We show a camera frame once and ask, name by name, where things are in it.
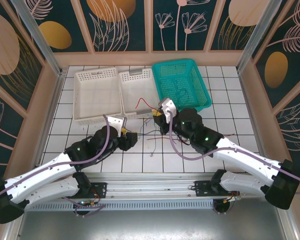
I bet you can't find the small controller board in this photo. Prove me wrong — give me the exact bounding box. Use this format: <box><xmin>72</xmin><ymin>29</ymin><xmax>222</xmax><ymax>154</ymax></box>
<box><xmin>73</xmin><ymin>198</ymin><xmax>102</xmax><ymax>209</ymax></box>
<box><xmin>223</xmin><ymin>194</ymin><xmax>241</xmax><ymax>204</ymax></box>

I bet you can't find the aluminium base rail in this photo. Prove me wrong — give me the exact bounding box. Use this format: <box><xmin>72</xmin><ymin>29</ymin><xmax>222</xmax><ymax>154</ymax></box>
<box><xmin>33</xmin><ymin>171</ymin><xmax>243</xmax><ymax>201</ymax></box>

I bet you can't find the grey slotted cable duct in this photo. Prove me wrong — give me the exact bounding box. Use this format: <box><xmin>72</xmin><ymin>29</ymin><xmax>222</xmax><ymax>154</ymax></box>
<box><xmin>27</xmin><ymin>201</ymin><xmax>216</xmax><ymax>212</ymax></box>

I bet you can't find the large white perforated basket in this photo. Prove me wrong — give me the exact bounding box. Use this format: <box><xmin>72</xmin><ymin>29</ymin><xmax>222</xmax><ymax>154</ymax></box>
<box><xmin>72</xmin><ymin>66</ymin><xmax>123</xmax><ymax>125</ymax></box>

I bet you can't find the aluminium corner post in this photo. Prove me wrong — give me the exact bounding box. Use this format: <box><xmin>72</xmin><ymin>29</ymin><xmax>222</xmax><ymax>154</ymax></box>
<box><xmin>9</xmin><ymin>0</ymin><xmax>64</xmax><ymax>76</ymax></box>
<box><xmin>236</xmin><ymin>0</ymin><xmax>285</xmax><ymax>73</ymax></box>

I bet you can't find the aluminium side rail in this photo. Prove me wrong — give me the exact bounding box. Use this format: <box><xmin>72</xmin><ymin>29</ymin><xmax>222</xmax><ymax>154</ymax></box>
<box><xmin>237</xmin><ymin>69</ymin><xmax>270</xmax><ymax>161</ymax></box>
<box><xmin>33</xmin><ymin>71</ymin><xmax>66</xmax><ymax>176</ymax></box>

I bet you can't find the teal perforated plastic basket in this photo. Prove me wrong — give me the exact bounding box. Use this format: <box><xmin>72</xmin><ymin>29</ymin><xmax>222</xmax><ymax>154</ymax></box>
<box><xmin>151</xmin><ymin>58</ymin><xmax>213</xmax><ymax>116</ymax></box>

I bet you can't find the white basket with grey handles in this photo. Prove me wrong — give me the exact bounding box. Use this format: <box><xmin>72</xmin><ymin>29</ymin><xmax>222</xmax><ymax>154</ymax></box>
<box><xmin>118</xmin><ymin>67</ymin><xmax>163</xmax><ymax>119</ymax></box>

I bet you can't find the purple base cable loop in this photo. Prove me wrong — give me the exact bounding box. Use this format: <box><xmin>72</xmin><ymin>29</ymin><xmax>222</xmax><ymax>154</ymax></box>
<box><xmin>73</xmin><ymin>202</ymin><xmax>107</xmax><ymax>219</ymax></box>
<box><xmin>213</xmin><ymin>199</ymin><xmax>235</xmax><ymax>215</ymax></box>

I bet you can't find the black thin cable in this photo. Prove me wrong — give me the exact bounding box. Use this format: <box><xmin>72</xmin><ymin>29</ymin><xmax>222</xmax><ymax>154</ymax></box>
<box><xmin>173</xmin><ymin>87</ymin><xmax>191</xmax><ymax>102</ymax></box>

